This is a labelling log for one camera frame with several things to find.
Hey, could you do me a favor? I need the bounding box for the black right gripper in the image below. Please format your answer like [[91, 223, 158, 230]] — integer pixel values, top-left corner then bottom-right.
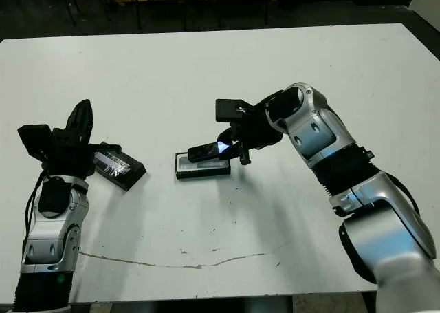
[[218, 99, 283, 166]]

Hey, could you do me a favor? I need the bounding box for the black box lid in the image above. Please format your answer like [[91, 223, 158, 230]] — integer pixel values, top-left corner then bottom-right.
[[92, 142, 148, 192]]

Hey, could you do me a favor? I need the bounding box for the black camera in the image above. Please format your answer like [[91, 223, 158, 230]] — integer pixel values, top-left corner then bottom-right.
[[187, 141, 230, 163]]

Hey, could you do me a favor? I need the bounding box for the black box base white insert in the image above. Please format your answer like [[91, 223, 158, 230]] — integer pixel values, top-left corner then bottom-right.
[[174, 151, 232, 180]]

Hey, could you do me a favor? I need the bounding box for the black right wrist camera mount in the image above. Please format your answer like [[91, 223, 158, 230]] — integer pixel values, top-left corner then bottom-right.
[[215, 98, 243, 123]]

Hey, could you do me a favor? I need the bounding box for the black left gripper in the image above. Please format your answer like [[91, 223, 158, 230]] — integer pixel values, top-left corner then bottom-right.
[[40, 99, 121, 182]]

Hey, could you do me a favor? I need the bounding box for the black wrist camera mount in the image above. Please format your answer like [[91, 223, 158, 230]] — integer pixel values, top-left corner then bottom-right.
[[215, 98, 243, 123], [16, 123, 53, 163]]

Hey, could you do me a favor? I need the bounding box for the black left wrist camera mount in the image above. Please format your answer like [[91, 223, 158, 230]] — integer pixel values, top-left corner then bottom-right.
[[16, 123, 53, 163]]

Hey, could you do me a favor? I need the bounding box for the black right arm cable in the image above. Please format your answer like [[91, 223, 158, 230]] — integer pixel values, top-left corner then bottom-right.
[[388, 174, 421, 215]]

